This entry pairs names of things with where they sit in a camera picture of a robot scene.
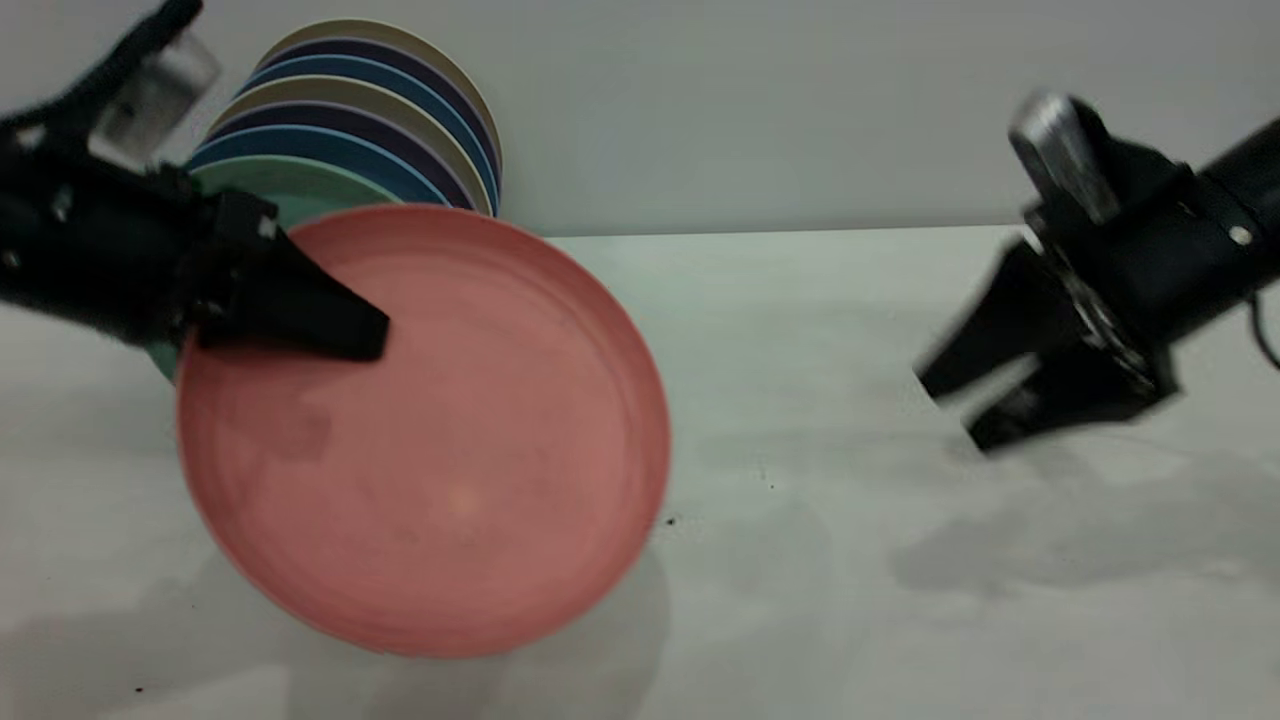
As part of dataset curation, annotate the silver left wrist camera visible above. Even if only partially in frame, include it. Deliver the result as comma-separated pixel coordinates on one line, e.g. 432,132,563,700
90,30,223,167

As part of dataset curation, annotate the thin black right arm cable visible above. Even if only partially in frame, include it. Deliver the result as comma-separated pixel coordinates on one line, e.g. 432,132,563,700
1245,293,1280,373

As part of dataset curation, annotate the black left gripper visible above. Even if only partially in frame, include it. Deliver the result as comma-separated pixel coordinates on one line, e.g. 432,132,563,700
0,115,391,363

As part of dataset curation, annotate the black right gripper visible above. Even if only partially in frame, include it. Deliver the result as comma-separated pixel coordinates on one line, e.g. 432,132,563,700
914,130,1263,454

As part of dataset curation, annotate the blue round plate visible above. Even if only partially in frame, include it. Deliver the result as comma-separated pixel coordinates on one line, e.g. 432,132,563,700
188,125,453,207
237,55,500,213

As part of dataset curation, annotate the dark purple round plate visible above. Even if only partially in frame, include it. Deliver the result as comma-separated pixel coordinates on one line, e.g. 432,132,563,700
255,38,503,183
208,102,477,211

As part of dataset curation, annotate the pink round plate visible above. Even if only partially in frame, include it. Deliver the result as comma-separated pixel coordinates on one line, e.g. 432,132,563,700
176,203,672,659

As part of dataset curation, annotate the beige round plate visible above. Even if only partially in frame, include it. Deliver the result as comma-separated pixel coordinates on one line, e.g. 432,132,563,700
207,77,498,217
258,20,504,186

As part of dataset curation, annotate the green round plate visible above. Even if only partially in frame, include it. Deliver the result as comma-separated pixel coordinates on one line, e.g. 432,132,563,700
150,157,401,383

